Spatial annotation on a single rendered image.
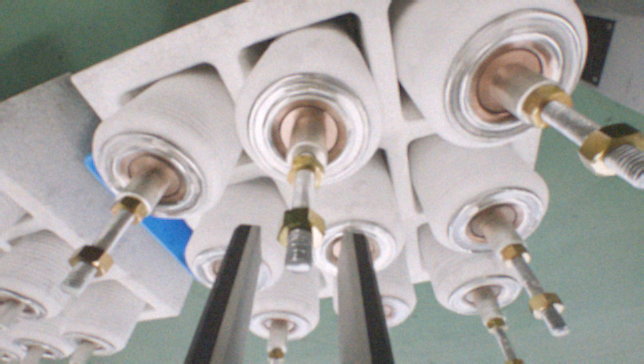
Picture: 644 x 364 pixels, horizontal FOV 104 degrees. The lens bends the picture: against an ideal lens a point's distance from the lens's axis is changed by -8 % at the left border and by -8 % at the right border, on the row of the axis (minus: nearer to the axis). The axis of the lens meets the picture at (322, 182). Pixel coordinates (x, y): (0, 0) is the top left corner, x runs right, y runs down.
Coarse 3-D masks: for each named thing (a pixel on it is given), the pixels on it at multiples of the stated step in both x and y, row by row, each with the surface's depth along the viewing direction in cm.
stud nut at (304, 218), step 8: (296, 208) 11; (304, 208) 11; (288, 216) 10; (296, 216) 10; (304, 216) 10; (312, 216) 10; (320, 216) 11; (280, 224) 11; (288, 224) 10; (296, 224) 10; (304, 224) 10; (312, 224) 10; (320, 224) 11; (280, 232) 10; (288, 232) 10; (312, 232) 10; (320, 232) 10; (280, 240) 11; (320, 240) 11
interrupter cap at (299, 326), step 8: (264, 312) 31; (272, 312) 31; (280, 312) 31; (288, 312) 31; (256, 320) 32; (264, 320) 32; (272, 320) 33; (280, 320) 33; (288, 320) 32; (296, 320) 32; (304, 320) 32; (256, 328) 33; (264, 328) 33; (288, 328) 34; (296, 328) 33; (304, 328) 33; (264, 336) 35; (288, 336) 35; (296, 336) 35
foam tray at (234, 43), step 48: (288, 0) 19; (336, 0) 19; (384, 0) 19; (144, 48) 21; (192, 48) 21; (240, 48) 21; (384, 48) 21; (96, 96) 23; (384, 96) 23; (384, 144) 26; (528, 144) 26; (288, 192) 29
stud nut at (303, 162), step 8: (296, 160) 13; (304, 160) 13; (312, 160) 13; (296, 168) 13; (304, 168) 13; (312, 168) 13; (320, 168) 14; (288, 176) 13; (320, 176) 13; (320, 184) 14
